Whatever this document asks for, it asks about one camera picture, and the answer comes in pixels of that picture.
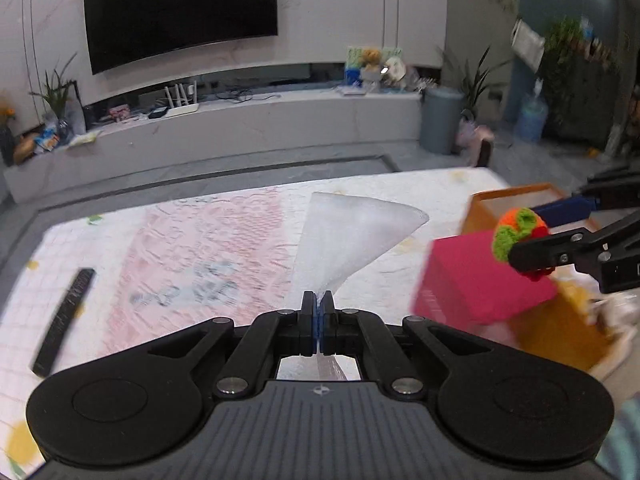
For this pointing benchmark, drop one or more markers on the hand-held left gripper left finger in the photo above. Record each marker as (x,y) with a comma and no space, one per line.
(310,327)

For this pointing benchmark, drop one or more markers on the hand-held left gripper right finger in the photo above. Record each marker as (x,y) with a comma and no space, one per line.
(326,327)

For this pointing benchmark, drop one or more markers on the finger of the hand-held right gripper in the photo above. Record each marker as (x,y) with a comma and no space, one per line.
(540,255)
(565,210)

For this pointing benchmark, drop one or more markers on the orange green crochet toy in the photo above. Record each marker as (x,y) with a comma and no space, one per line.
(520,222)

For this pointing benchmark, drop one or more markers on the frosted plastic bag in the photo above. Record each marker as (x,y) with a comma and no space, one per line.
(345,235)

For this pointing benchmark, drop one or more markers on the orange wooden box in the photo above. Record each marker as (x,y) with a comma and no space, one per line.
(500,205)

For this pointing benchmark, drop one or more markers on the red box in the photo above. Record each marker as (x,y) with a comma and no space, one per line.
(475,280)

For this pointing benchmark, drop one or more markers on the orange storage box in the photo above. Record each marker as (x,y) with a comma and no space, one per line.
(560,330)

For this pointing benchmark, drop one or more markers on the blue water bottle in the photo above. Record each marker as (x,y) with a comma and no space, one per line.
(531,117)

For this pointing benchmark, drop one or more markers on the pink cloth bundle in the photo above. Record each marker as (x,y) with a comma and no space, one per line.
(475,140)

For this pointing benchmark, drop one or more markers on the shelf with green plants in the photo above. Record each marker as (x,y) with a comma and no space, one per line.
(580,80)

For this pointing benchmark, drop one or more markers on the grey trash can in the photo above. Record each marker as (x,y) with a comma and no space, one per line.
(440,120)

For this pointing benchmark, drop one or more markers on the tall potted plant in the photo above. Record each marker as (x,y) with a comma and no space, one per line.
(475,85)

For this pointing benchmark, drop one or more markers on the white hanging paper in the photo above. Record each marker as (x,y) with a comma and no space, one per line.
(527,42)

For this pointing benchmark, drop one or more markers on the grey television cabinet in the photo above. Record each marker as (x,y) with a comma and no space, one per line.
(250,125)

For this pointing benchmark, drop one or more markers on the black remote control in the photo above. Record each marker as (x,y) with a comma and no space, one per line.
(65,320)

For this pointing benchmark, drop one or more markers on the teddy bear picture box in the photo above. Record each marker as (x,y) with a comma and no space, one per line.
(355,67)

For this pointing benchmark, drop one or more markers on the white router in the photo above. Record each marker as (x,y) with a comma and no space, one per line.
(181,107)

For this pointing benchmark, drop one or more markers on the small black box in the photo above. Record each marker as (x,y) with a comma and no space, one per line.
(157,113)

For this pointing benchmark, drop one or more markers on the pink card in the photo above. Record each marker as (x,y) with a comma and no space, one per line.
(120,112)

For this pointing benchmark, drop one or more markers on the pale green paper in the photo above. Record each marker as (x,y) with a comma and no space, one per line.
(85,138)

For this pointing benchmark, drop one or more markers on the blue snack bag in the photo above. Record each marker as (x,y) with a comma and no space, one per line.
(47,140)

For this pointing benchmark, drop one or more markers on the brown bread loaf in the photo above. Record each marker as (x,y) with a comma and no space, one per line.
(25,149)

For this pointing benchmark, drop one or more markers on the green leafy plant in vase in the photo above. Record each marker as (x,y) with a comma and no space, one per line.
(57,95)

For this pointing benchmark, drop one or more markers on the dark vase with yellow flowers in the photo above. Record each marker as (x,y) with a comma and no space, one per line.
(6,135)

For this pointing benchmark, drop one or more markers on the black wall television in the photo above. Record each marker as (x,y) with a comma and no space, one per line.
(180,10)

